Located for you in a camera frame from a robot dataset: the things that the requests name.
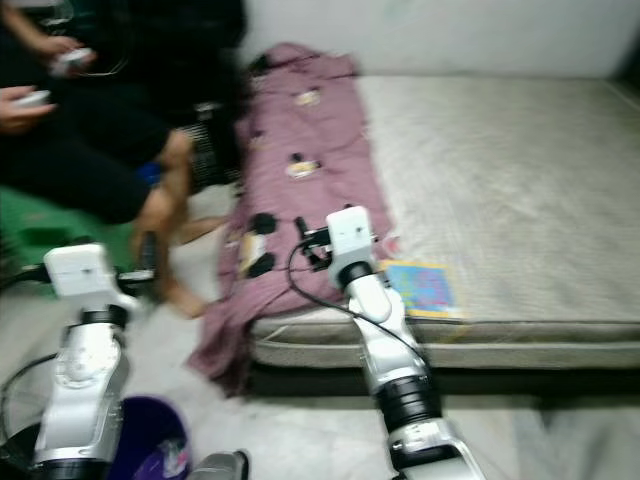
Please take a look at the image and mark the colourful children's board book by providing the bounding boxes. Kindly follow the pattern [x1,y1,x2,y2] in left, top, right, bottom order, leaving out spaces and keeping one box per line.
[380,258,466,321]

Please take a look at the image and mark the white handheld controller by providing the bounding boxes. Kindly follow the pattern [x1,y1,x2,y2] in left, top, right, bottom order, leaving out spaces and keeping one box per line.
[50,48,98,77]
[15,90,54,108]

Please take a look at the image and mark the person's right hand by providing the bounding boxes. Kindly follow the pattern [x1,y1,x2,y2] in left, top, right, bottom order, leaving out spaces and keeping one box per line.
[0,85,56,137]

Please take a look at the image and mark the person's left hand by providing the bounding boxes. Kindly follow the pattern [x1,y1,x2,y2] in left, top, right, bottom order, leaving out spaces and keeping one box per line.
[38,33,89,63]

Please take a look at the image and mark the green plastic stool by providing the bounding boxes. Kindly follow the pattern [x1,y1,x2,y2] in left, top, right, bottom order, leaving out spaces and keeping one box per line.
[0,185,151,276]

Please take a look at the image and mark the pink cartoon print blanket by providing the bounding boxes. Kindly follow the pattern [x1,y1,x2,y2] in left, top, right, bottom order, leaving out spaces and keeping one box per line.
[188,42,396,393]

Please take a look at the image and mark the black striped bag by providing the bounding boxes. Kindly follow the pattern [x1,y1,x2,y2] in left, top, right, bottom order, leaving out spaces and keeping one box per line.
[195,100,251,186]

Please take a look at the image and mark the person in black clothes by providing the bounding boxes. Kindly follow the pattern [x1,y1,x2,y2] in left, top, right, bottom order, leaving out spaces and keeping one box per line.
[0,0,211,316]

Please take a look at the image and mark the purple plastic bin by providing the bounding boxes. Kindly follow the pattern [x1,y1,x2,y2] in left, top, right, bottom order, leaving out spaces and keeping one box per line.
[115,395,191,480]

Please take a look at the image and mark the white quilted mattress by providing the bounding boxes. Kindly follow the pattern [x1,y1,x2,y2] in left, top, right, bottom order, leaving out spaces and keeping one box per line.
[250,75,640,369]

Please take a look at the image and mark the large black bag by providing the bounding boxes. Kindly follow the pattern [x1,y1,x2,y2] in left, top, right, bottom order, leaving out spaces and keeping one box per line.
[100,0,249,106]

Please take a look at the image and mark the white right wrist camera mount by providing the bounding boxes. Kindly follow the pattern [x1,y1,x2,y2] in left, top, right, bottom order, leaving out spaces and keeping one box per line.
[327,206,373,263]

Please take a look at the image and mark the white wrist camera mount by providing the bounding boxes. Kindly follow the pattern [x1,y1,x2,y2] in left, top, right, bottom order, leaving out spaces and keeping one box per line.
[43,243,123,301]
[327,206,373,263]

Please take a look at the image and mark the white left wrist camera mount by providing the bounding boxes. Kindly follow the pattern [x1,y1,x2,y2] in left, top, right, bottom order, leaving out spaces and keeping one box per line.
[43,243,123,301]

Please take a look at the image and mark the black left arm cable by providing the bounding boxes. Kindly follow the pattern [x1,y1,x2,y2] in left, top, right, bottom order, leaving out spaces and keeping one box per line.
[0,350,56,451]
[0,262,49,296]

